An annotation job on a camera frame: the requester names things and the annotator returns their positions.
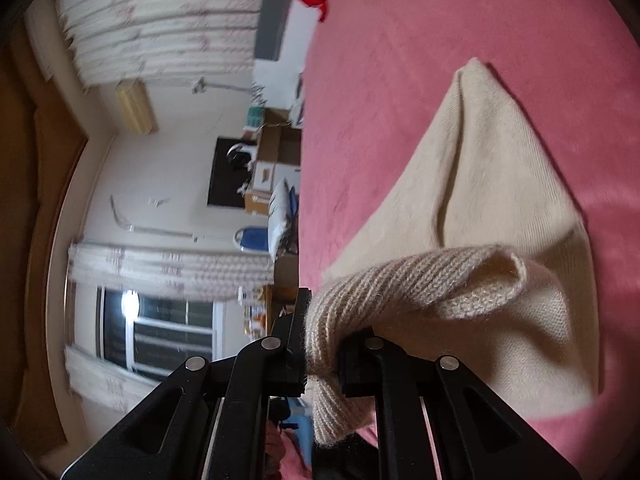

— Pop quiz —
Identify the white appliance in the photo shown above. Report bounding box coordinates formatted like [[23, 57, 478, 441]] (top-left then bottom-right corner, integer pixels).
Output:
[[226, 142, 253, 171]]

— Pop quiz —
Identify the grey and white headboard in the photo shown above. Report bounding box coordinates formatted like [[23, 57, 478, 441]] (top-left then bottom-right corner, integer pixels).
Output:
[[250, 0, 321, 111]]

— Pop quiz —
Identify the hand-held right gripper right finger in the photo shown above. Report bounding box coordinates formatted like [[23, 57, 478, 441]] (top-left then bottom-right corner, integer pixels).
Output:
[[339, 327, 581, 480]]

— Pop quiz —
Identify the white drawer unit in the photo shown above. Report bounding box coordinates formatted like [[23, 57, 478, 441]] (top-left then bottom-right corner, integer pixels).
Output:
[[250, 160, 281, 211]]

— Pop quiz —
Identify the pink plush bed blanket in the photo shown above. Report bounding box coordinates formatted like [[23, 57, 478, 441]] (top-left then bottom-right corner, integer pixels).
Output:
[[280, 0, 640, 480]]

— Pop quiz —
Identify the cream ribbed hem sweater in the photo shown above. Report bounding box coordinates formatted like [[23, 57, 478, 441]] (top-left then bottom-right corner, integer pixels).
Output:
[[307, 57, 608, 446]]

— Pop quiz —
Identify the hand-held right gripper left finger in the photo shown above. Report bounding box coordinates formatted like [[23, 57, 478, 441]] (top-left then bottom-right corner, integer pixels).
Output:
[[60, 287, 313, 480]]

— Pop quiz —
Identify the beige air conditioner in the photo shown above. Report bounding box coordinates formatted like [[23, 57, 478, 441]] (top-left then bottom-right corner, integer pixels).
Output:
[[116, 80, 158, 135]]

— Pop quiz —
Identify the blue chair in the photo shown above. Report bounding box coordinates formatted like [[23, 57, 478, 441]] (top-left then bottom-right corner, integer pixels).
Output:
[[234, 225, 301, 261]]

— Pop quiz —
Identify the silver white pillow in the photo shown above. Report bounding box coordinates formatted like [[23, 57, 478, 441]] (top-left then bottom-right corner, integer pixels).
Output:
[[267, 179, 299, 258]]

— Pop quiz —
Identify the wooden side table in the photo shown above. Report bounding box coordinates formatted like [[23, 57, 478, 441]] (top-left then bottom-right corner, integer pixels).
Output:
[[245, 285, 301, 341]]

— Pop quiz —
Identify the window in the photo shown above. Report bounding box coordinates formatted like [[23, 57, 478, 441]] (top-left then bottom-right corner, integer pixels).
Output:
[[97, 287, 216, 378]]

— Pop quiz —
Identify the wooden desk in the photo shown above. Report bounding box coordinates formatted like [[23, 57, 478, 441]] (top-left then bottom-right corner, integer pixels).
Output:
[[242, 125, 303, 216]]

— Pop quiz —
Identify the white wall pipe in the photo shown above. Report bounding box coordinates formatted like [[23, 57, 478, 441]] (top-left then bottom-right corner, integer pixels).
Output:
[[110, 194, 201, 241]]

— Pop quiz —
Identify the black television screen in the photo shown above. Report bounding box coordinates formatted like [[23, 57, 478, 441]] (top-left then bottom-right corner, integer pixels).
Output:
[[206, 136, 258, 208]]

